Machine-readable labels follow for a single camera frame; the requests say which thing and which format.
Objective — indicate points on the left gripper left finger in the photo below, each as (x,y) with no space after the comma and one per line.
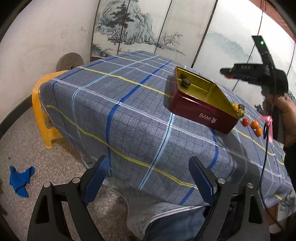
(48,221)

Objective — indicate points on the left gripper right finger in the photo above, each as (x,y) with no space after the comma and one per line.
(235,212)

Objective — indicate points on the brown water chestnut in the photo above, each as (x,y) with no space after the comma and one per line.
(241,106)
(186,83)

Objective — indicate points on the green tomato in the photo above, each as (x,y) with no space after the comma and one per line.
(240,113)

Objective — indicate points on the person's right hand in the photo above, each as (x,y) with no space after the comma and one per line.
(282,110)

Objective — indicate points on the pink ribbon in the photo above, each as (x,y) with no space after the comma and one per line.
(268,127)

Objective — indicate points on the red cherry tomato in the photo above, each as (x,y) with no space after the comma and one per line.
(245,122)

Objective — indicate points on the blue cloth rag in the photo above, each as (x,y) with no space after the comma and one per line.
(18,181)

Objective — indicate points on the red gold tin box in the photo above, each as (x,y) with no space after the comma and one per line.
(202,102)

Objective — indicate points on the painted folding screen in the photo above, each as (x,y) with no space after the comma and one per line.
(204,35)

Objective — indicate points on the orange plastic stool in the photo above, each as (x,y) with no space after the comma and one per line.
(48,134)

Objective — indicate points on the blue plaid tablecloth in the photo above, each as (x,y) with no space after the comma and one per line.
(116,107)

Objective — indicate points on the round stone millstone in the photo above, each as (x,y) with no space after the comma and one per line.
(69,61)

